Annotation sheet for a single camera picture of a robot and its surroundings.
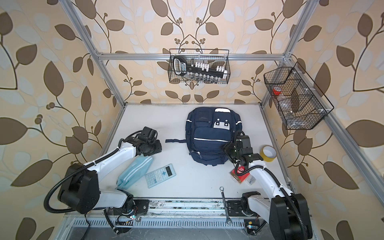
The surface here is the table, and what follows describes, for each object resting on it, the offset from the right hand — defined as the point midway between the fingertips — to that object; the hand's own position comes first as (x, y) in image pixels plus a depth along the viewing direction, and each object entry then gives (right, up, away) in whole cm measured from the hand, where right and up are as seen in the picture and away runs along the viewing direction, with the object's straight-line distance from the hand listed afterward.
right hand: (222, 149), depth 86 cm
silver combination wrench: (0, -31, -15) cm, 35 cm away
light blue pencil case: (-50, -13, -4) cm, 52 cm away
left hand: (-38, +1, +1) cm, 38 cm away
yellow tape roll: (+30, -4, +6) cm, 30 cm away
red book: (+11, -17, +1) cm, 21 cm away
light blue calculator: (-36, -15, -2) cm, 39 cm away
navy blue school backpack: (-7, +10, +15) cm, 20 cm away
